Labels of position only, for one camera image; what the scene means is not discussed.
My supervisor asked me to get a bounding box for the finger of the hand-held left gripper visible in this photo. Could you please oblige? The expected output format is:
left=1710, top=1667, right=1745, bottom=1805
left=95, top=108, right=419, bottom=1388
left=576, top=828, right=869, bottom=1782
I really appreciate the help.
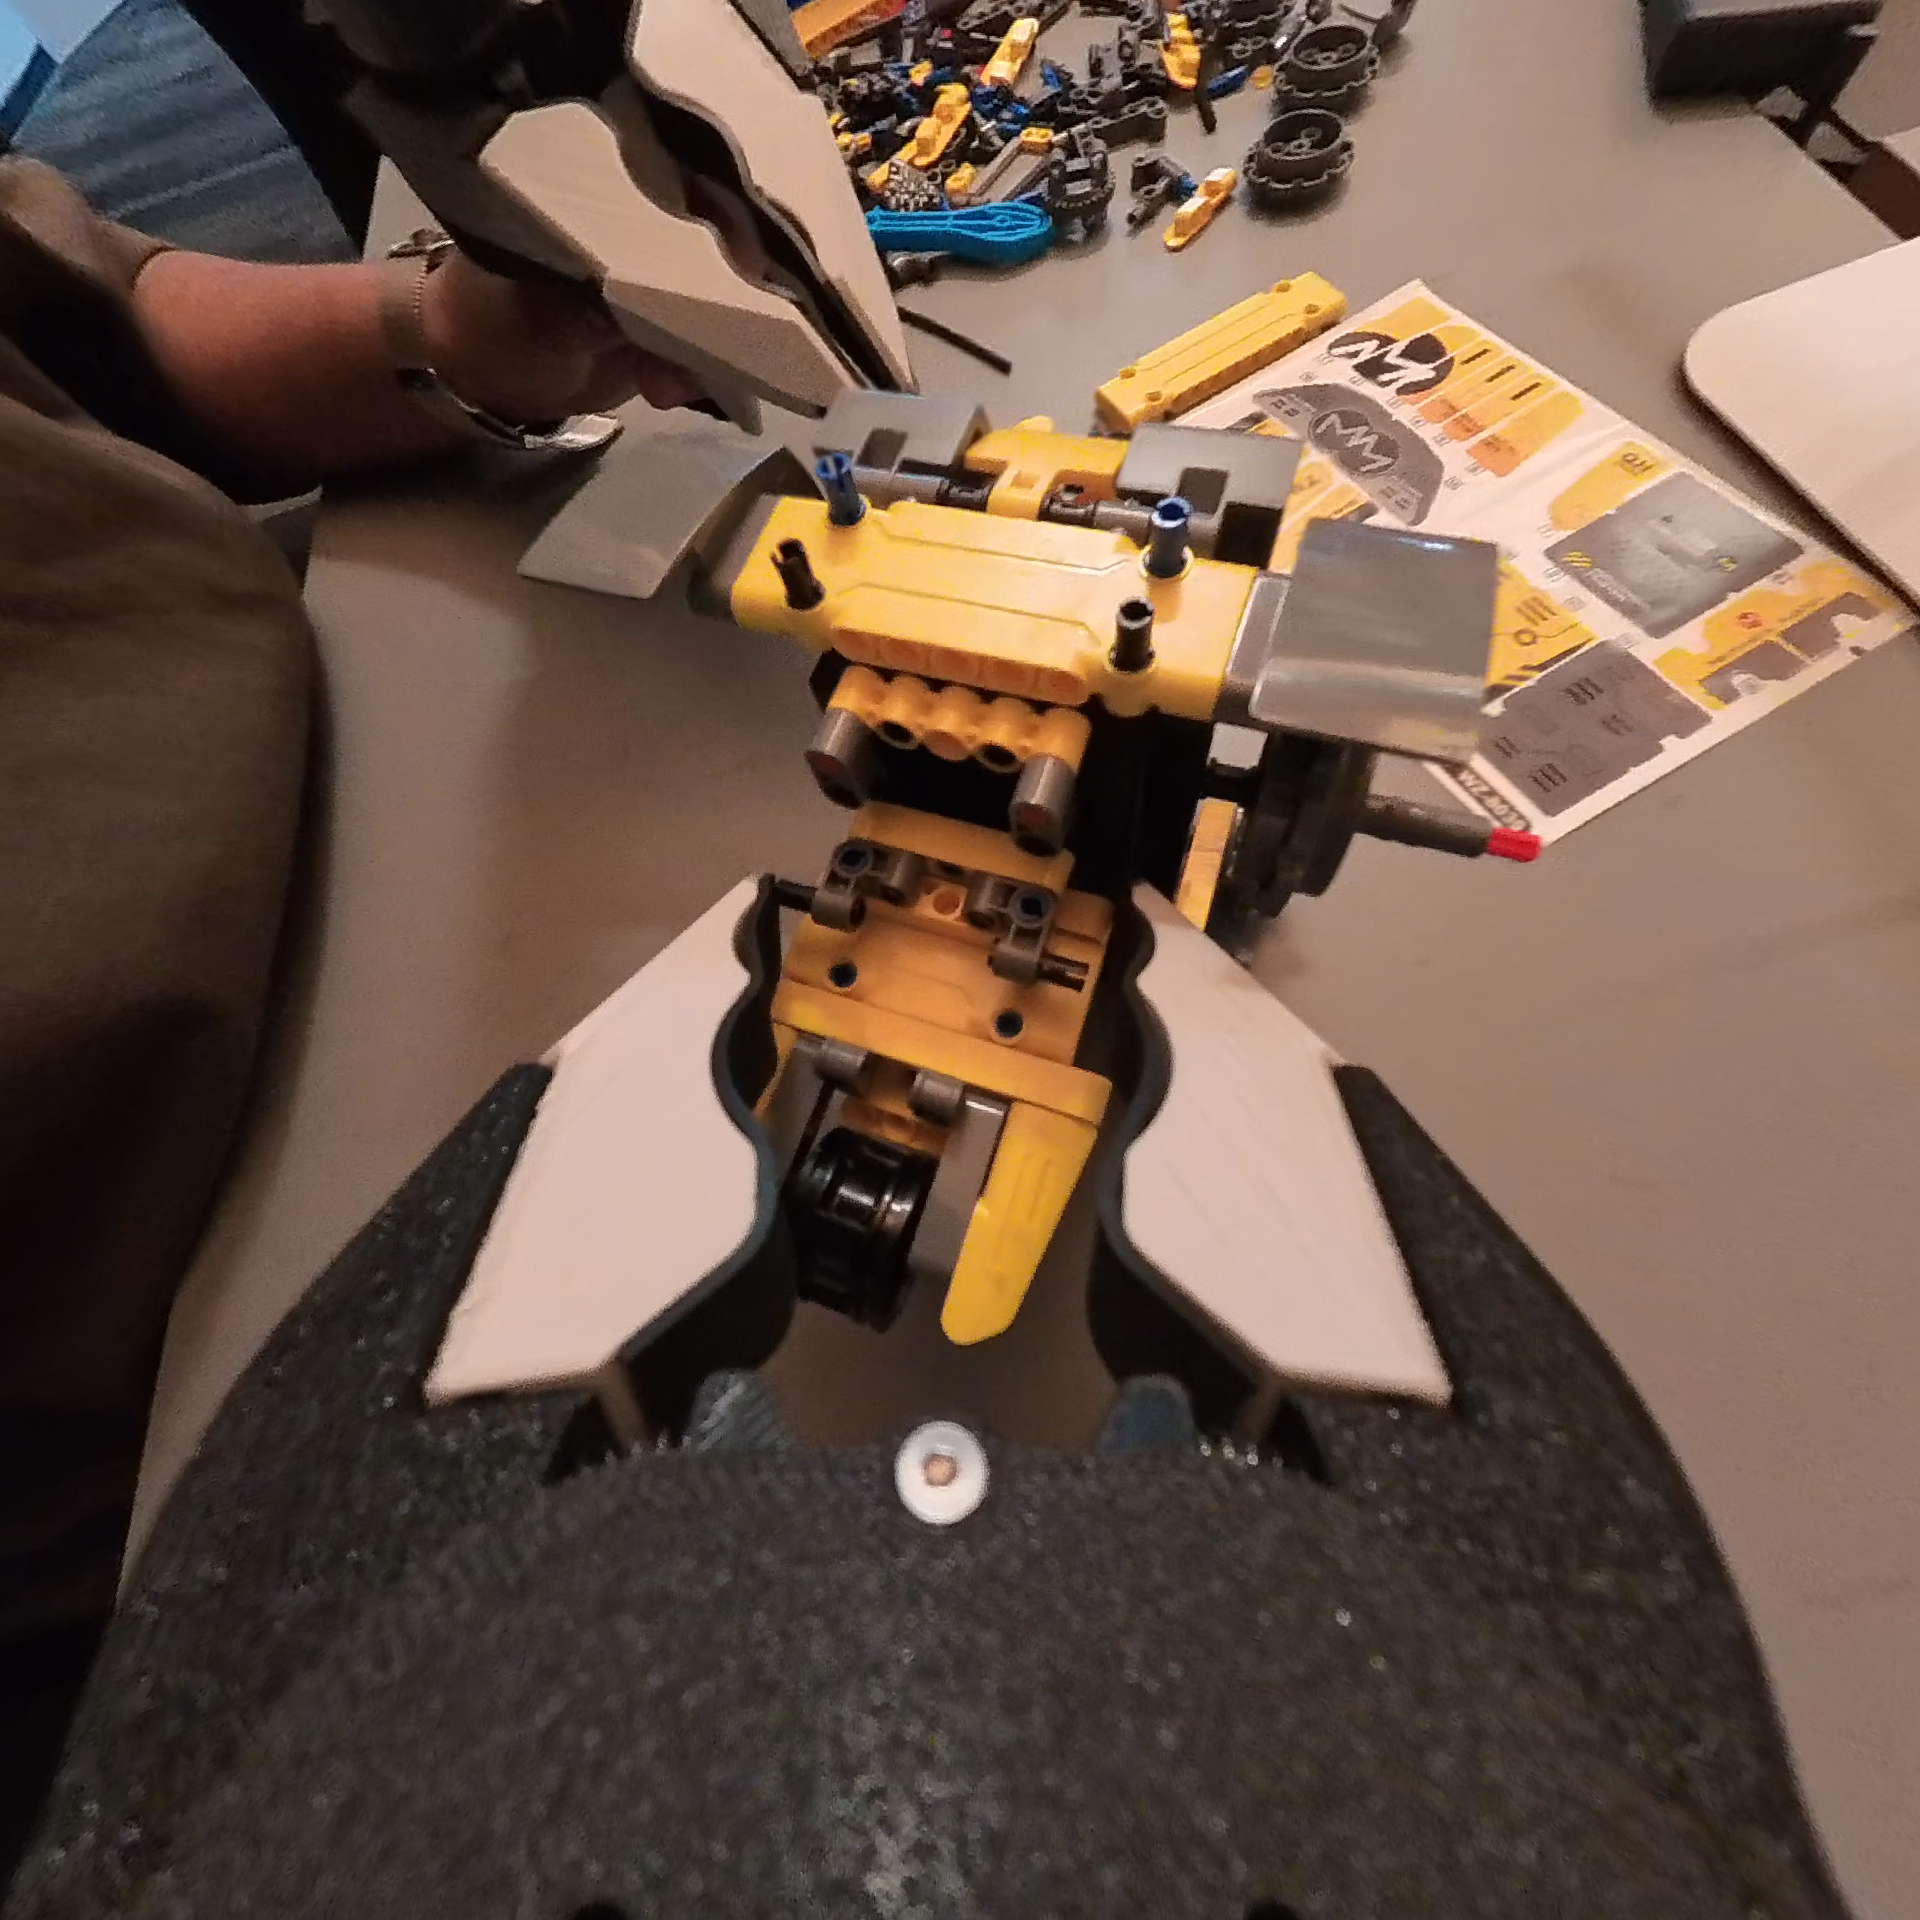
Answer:
left=628, top=0, right=920, bottom=389
left=480, top=67, right=887, bottom=436

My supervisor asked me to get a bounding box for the silver wristwatch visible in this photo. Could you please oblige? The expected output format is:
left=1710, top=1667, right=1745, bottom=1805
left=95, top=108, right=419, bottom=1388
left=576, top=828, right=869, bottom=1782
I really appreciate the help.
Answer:
left=382, top=231, right=624, bottom=453

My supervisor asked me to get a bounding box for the flat yellow brick panel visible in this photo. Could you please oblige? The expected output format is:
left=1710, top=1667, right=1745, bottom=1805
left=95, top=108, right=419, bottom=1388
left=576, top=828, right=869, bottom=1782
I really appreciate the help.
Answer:
left=1096, top=270, right=1349, bottom=436

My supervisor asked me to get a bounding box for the white book stand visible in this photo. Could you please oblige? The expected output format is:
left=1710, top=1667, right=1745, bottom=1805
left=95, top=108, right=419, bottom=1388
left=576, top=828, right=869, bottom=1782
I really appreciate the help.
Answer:
left=1685, top=240, right=1920, bottom=604

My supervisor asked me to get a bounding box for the yellow toy brick vehicle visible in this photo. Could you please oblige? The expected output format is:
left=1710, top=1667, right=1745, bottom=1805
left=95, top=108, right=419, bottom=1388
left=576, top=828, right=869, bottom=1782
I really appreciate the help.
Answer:
left=516, top=389, right=1502, bottom=1344

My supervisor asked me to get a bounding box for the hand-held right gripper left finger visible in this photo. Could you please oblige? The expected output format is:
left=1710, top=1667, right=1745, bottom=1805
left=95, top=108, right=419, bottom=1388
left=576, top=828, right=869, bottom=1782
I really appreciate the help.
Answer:
left=424, top=873, right=791, bottom=1439

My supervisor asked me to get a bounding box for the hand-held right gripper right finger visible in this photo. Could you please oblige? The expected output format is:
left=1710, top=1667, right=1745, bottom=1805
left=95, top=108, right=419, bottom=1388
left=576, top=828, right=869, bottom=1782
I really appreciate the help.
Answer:
left=1099, top=881, right=1459, bottom=1439

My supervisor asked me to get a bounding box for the thin black axle rod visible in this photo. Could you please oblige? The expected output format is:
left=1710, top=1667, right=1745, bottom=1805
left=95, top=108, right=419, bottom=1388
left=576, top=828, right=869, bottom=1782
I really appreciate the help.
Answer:
left=896, top=305, right=1014, bottom=372

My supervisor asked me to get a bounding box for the yellow sticker sheet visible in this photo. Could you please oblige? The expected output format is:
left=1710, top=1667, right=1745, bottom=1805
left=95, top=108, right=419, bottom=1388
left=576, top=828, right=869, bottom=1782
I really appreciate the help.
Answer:
left=1184, top=277, right=1920, bottom=846

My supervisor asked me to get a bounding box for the person's left forearm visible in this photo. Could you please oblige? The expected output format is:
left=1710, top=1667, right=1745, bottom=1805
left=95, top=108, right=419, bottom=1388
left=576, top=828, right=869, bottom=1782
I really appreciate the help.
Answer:
left=125, top=248, right=430, bottom=489

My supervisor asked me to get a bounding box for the blue brick separator tool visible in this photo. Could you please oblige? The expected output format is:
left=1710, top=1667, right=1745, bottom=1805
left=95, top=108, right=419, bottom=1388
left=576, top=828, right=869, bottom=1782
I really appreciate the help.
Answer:
left=865, top=199, right=1076, bottom=273

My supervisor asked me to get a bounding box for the person's left hand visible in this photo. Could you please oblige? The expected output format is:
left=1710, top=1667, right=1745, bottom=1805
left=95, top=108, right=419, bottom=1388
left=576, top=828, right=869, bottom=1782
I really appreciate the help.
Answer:
left=433, top=270, right=725, bottom=440

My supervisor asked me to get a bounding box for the pile of small brick parts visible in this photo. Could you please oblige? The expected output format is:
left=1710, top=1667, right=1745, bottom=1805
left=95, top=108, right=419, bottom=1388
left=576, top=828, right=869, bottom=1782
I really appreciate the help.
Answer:
left=794, top=0, right=1417, bottom=289

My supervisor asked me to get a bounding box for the dark grey axle rod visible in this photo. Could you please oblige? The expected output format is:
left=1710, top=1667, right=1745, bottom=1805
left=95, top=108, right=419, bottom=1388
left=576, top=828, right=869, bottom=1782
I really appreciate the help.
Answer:
left=1356, top=801, right=1548, bottom=868

